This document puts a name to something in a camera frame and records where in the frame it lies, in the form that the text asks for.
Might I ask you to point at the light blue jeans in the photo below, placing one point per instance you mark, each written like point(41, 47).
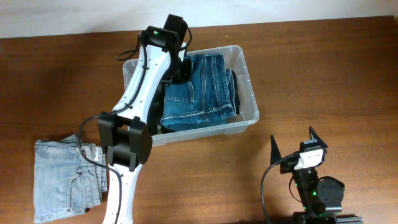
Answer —
point(65, 184)

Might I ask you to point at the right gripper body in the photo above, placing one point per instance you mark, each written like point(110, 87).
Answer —
point(286, 167)

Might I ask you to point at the clear plastic storage bin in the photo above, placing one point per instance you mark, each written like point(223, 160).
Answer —
point(245, 102)

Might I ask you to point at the dark garment with band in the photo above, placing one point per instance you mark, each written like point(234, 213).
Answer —
point(236, 94)

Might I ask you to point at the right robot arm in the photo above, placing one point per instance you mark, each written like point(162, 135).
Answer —
point(321, 197)

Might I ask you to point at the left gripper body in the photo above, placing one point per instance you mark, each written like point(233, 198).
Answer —
point(179, 70)

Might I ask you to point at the black garment with bands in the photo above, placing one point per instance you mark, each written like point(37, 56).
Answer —
point(156, 110)

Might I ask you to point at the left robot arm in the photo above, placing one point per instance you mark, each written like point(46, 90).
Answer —
point(124, 134)

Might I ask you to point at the dark blue jeans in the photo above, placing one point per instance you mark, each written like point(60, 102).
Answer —
point(207, 99)

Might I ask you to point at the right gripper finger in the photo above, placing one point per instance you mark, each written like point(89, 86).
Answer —
point(314, 136)
point(275, 153)

